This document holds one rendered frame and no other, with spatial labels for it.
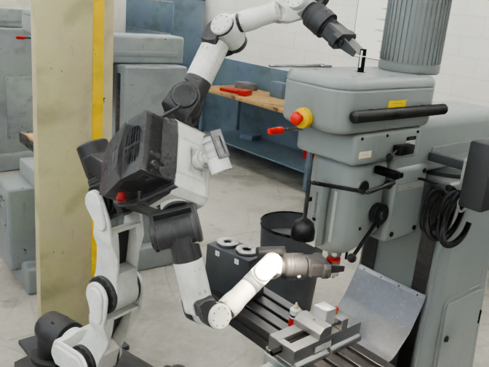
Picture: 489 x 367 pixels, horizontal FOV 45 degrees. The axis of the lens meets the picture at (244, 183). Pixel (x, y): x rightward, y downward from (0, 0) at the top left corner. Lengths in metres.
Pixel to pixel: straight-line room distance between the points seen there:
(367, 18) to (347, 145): 5.51
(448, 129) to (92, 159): 1.23
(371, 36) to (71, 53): 4.60
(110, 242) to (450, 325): 1.31
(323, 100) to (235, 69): 7.22
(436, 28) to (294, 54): 6.06
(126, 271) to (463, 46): 4.98
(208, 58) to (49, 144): 1.45
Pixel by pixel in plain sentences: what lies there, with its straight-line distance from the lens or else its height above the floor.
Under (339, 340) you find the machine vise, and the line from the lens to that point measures 2.16.
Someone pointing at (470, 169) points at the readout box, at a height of 1.64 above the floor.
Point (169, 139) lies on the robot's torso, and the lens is 1.79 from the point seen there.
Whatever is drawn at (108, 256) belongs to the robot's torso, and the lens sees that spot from 2.15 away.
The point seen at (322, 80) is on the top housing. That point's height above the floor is 1.87.
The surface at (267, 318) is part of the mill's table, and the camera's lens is 2.29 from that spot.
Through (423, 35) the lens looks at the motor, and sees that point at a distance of 1.98.
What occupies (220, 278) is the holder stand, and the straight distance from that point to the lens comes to 2.40.
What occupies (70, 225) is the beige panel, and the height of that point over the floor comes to 0.80.
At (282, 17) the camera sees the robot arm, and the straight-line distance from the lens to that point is 2.01.
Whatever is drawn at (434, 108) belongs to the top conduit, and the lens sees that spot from 1.94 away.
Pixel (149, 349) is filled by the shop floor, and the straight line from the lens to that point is 3.77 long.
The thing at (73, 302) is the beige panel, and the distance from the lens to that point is 3.62.
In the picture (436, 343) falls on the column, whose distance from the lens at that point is 2.44.
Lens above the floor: 2.07
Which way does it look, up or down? 17 degrees down
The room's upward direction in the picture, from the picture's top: 5 degrees clockwise
